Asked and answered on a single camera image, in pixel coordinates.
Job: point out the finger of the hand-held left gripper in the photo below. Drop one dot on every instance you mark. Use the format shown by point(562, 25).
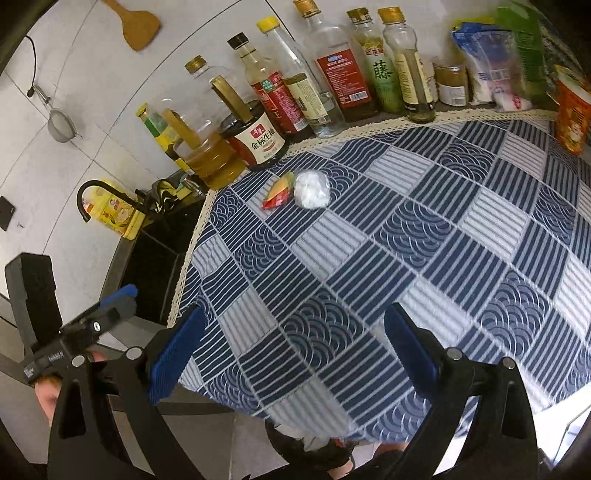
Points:
point(124, 290)
point(113, 316)

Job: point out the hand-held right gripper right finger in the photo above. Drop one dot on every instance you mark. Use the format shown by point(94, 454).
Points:
point(411, 350)

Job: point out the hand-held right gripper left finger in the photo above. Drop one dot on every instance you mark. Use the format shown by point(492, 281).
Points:
point(178, 355)

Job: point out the person's left hand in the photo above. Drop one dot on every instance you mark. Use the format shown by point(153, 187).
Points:
point(46, 397)

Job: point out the black sink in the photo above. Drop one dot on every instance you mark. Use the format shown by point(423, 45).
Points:
point(147, 267)

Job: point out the yellow printed box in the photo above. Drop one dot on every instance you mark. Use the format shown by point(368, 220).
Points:
point(117, 214)

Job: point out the black yellow cloth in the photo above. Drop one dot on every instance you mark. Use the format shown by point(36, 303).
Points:
point(161, 196)

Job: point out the black faucet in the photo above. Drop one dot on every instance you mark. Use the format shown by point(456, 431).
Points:
point(92, 187)

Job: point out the blue white patterned tablecloth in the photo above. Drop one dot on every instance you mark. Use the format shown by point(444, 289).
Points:
point(415, 230)

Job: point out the grey metal fitting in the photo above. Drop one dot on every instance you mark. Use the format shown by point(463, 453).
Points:
point(194, 187)

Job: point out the person's black shoe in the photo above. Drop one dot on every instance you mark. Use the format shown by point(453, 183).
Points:
point(295, 450)

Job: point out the large cooking oil jug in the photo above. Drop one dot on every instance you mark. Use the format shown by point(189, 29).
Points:
point(212, 164)

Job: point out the metal mesh strainer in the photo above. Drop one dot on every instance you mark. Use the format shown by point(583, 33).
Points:
point(60, 127)

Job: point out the red yellow sauce packet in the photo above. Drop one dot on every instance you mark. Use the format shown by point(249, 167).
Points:
point(277, 196)

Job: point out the clear bag of white tissue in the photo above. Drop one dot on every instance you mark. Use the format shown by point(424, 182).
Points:
point(313, 189)

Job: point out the large soy sauce jug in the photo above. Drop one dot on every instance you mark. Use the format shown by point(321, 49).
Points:
point(261, 141)

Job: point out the red label vinegar bottle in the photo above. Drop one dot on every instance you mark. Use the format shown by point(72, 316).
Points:
point(277, 99)

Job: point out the clear bottle beige label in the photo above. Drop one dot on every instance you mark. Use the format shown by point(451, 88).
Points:
point(307, 99)

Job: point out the wooden spatula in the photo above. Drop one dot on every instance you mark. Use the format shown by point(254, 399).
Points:
point(136, 25)

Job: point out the small white red packet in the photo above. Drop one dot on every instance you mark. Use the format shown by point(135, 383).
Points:
point(510, 100)

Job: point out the small glass jar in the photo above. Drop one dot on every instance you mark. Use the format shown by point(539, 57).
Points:
point(450, 83)

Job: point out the slim clear yellow-capped bottle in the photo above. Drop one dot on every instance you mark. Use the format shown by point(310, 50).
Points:
point(415, 78)

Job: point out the green label oil bottle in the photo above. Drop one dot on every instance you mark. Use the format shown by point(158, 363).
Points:
point(383, 78)

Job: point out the dark sauce bottle red label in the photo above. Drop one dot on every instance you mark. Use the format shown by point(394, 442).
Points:
point(344, 81)

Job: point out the orange instant noodle cup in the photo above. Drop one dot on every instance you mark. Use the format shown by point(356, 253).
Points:
point(572, 115)

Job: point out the blue printed plastic bag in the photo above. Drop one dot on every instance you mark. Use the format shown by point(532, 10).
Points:
point(485, 60)

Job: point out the green packet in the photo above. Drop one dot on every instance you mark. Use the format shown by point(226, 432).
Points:
point(526, 41)

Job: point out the black wall switch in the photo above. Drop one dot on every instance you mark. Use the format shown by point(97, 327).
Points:
point(6, 213)

